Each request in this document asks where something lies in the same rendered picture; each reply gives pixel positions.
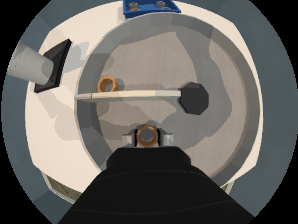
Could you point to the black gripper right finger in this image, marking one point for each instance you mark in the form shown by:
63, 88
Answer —
164, 139

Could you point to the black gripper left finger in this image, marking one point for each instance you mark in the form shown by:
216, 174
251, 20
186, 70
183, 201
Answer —
130, 140

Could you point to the blue crate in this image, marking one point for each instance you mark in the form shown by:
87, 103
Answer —
147, 6

